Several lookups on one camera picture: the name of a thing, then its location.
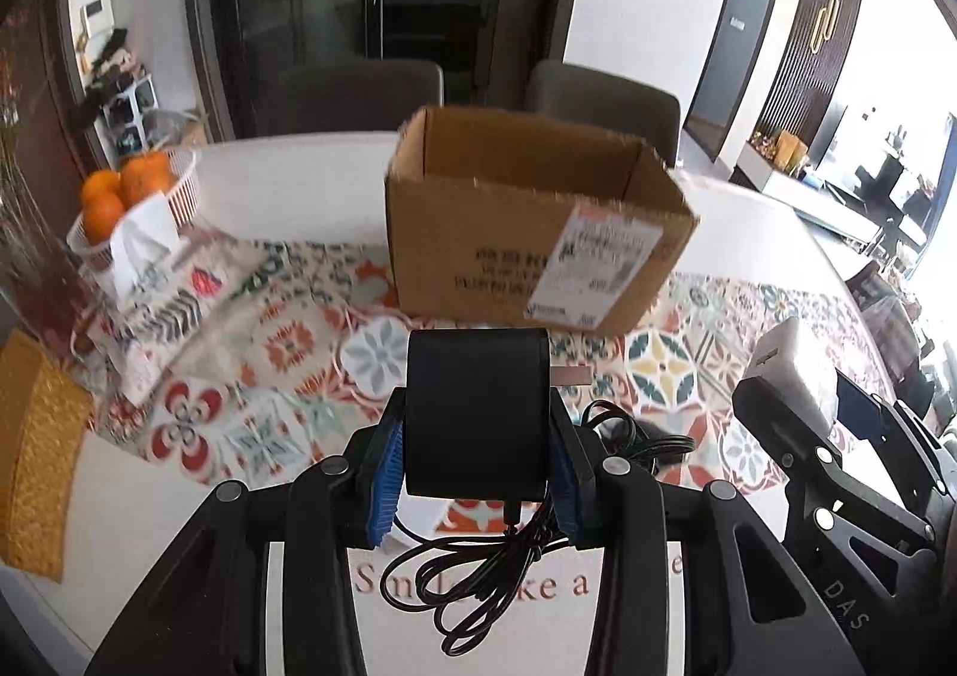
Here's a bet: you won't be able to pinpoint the black power adapter with cable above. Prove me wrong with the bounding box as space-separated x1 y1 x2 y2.
377 326 698 659

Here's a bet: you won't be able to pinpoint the white power adapter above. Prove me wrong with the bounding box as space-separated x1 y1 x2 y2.
743 316 839 438

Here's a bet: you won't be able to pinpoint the yellow woven box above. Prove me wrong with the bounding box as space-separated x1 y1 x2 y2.
0 329 93 582

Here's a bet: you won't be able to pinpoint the patterned tile table runner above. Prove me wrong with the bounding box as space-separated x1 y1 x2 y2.
89 239 891 493

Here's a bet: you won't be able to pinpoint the white tv console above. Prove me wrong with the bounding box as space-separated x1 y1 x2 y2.
732 133 928 251

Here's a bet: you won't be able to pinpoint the floral fabric tissue pouch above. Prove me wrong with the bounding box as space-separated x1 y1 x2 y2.
89 226 266 406

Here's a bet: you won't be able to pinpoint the glass vase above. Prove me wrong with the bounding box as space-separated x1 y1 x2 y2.
2 190 94 360

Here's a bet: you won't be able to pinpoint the dark chair right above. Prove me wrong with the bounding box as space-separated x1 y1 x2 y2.
524 60 681 168

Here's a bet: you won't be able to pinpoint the dark chair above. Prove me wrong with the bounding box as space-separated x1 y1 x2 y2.
524 60 681 168
260 59 444 136

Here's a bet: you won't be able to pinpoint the white basket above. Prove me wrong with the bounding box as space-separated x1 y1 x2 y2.
66 146 201 273

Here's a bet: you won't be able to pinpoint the brown cardboard box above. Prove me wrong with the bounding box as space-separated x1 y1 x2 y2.
385 106 699 336

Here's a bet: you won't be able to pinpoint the orange fruit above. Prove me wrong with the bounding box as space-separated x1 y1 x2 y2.
83 193 127 245
120 151 177 209
80 169 120 208

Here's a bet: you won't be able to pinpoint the white shoe rack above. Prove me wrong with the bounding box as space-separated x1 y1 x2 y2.
100 73 159 157

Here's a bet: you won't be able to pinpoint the dark chair left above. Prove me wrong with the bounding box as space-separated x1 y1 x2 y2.
260 59 444 136

